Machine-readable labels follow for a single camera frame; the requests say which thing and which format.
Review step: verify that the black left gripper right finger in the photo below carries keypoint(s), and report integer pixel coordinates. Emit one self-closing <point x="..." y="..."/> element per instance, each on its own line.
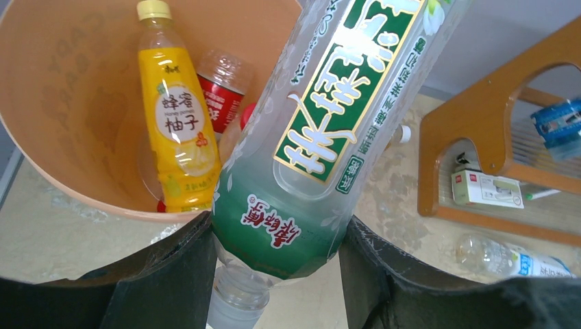
<point x="385" y="287"/>

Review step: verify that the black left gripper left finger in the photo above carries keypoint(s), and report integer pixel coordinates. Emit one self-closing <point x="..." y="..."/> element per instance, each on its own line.
<point x="165" y="285"/>

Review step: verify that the yellow honey pomelo bottle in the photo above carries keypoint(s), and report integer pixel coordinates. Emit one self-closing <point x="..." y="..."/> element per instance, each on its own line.
<point x="180" y="131"/>

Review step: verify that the red label water bottle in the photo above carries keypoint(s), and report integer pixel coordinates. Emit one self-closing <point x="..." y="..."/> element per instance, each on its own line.
<point x="225" y="80"/>

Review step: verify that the green tea bottle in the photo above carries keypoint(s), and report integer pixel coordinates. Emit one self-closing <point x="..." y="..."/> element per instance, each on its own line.
<point x="344" y="81"/>

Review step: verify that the red white Nongfu bottle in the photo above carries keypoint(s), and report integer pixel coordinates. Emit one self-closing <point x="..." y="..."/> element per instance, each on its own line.
<point x="233" y="132"/>

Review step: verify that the orange plastic bin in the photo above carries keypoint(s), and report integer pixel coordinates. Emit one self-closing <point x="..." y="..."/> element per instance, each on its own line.
<point x="71" y="95"/>

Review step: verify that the white blue label bottle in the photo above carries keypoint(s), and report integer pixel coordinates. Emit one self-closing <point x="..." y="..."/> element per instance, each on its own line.
<point x="496" y="259"/>

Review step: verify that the white stapler box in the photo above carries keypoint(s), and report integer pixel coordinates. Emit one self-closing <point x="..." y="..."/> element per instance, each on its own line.
<point x="474" y="188"/>

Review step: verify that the grey stapler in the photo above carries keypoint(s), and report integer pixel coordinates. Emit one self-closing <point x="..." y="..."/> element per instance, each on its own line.
<point x="467" y="160"/>

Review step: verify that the red gold tea bottle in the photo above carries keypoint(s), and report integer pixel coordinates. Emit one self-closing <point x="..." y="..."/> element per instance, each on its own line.
<point x="401" y="135"/>

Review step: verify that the wooden shelf rack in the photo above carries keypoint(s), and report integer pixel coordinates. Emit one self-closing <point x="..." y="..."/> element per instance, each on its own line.
<point x="483" y="118"/>

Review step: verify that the green white marker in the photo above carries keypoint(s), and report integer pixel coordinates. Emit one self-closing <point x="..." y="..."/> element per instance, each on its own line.
<point x="541" y="194"/>

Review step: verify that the blue tape roll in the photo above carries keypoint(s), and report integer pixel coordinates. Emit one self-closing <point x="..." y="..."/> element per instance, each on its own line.
<point x="559" y="127"/>

